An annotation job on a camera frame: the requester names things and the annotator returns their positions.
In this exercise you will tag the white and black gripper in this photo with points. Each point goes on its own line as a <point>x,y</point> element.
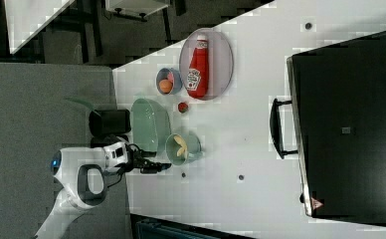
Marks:
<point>119,158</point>

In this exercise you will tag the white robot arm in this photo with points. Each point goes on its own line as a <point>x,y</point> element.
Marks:
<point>83,172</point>

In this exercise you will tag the green mug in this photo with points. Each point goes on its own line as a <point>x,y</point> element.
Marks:
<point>193,145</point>

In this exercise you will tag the green colander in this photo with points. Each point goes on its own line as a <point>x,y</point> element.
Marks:
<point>150,125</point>

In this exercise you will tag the small black cup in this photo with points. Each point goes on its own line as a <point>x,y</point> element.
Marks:
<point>107,140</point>

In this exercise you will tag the loose red plush strawberry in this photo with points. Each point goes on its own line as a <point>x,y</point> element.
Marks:
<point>183,107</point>

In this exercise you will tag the black utensil holder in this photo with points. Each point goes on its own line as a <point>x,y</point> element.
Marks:
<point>102,123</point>

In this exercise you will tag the orange plush fruit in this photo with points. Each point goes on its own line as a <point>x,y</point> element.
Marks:
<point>165,86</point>

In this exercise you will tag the plush strawberry in bowl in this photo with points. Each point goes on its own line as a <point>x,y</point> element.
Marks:
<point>170,77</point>

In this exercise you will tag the small blue bowl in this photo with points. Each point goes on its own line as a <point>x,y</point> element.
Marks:
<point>162,74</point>

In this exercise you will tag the red plush ketchup bottle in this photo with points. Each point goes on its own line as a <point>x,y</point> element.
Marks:
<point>198,72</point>

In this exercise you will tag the green slotted spatula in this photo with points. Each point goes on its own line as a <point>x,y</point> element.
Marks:
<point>84,103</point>

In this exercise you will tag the grey partition panel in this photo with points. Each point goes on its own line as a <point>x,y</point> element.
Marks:
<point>38,116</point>

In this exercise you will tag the white cabinet on wheels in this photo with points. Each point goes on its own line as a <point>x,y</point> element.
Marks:
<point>135,9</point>

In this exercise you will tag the blue metal frame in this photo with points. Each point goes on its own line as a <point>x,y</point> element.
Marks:
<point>151,228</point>

